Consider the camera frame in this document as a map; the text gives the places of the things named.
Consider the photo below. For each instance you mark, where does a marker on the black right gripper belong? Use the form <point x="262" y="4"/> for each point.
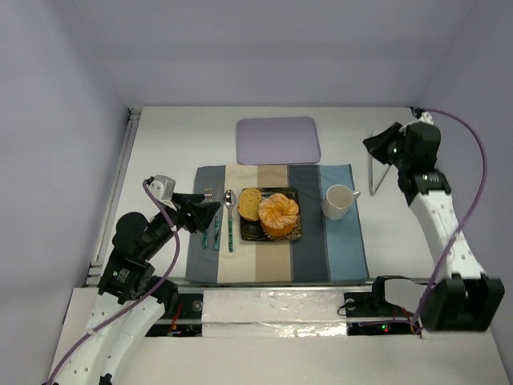
<point x="389" y="145"/>

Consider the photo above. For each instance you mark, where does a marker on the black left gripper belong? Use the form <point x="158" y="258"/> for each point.
<point x="186" y="212"/>

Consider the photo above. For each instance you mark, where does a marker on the yellow bread slice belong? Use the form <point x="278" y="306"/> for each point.
<point x="248" y="206"/>

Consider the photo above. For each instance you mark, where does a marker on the round orange bundt cake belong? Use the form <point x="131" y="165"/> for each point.
<point x="278" y="215"/>

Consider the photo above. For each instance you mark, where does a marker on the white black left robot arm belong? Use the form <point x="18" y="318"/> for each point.
<point x="130" y="296"/>

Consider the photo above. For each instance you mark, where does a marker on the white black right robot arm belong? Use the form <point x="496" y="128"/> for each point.
<point x="460" y="296"/>

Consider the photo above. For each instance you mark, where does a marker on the black floral square plate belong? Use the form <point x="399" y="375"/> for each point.
<point x="253" y="230"/>

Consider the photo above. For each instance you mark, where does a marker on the white ceramic mug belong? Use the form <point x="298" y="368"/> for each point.
<point x="338" y="200"/>

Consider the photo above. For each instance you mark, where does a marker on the striped cloth placemat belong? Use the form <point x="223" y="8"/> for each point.
<point x="328" y="251"/>

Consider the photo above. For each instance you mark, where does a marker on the lavender plastic tray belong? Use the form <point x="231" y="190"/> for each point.
<point x="277" y="140"/>

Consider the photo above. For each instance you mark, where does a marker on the foil covered white panel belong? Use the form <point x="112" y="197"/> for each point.
<point x="272" y="314"/>

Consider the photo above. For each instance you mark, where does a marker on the fork with teal handle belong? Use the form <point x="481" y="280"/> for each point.
<point x="207" y="198"/>

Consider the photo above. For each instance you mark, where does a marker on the spoon with teal handle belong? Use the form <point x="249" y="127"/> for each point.
<point x="230" y="204"/>

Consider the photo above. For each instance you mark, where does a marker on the knife with teal handle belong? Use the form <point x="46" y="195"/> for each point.
<point x="216" y="245"/>

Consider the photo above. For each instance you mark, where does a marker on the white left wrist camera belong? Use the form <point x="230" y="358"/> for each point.
<point x="162" y="188"/>

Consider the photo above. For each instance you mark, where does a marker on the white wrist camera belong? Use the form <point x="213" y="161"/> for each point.
<point x="162" y="188"/>
<point x="422" y="116"/>

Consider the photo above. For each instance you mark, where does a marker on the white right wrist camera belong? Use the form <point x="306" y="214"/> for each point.
<point x="422" y="116"/>

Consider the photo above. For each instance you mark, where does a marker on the aluminium frame rail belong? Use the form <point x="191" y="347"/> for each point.
<point x="99" y="257"/>

